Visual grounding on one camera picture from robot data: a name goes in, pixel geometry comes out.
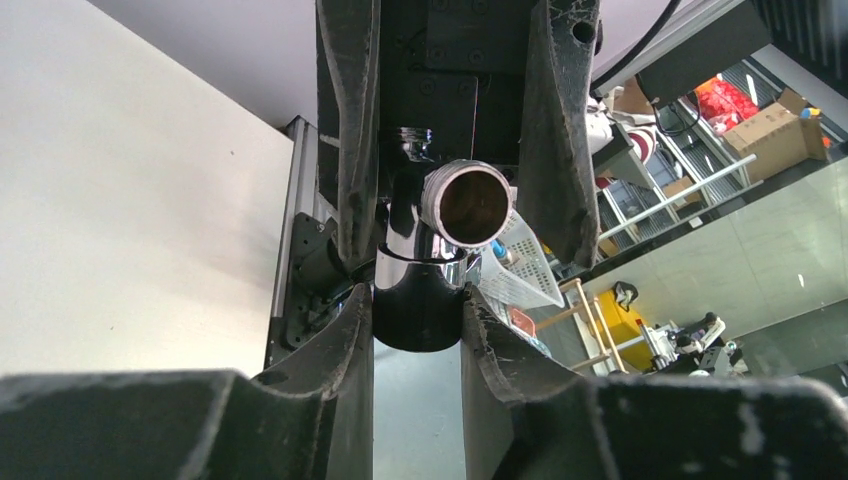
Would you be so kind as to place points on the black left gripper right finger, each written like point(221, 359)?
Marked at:
point(525, 416)

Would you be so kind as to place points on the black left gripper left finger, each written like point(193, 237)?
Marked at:
point(309, 416)

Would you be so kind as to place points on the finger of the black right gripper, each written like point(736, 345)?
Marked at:
point(350, 33)
point(556, 184)

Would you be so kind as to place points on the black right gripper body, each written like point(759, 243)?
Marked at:
point(457, 69)

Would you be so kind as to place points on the chrome water faucet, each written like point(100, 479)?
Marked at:
point(438, 213)

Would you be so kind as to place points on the aluminium frame rail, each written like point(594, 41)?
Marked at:
point(302, 226)

